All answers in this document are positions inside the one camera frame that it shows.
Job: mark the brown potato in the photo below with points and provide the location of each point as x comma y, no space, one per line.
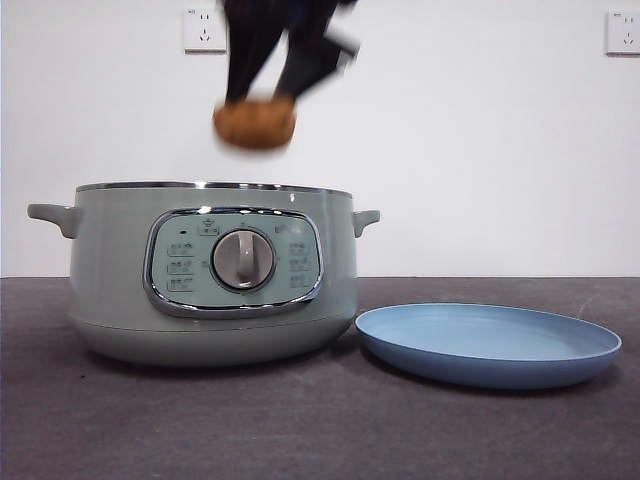
254,125

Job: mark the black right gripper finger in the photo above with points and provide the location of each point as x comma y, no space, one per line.
250,45
312,60

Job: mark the white wall socket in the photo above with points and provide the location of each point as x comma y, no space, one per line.
622,34
202,32

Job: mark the pale green electric steamer pot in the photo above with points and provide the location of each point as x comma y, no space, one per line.
115,260

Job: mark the blue round plate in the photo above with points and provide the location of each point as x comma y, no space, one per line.
480,345

